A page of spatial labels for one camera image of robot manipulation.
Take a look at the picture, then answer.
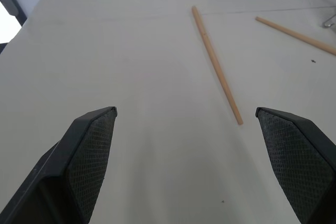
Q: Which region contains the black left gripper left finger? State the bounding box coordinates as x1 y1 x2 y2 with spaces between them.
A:
0 106 118 224

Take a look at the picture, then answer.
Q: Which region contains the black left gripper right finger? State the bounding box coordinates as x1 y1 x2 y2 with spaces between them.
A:
255 107 336 224

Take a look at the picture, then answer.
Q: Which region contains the wooden chopstick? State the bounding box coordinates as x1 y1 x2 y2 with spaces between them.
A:
191 5 244 126
255 16 336 57

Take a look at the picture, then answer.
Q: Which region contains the silver metal spoon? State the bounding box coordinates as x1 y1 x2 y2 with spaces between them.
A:
322 14 336 28

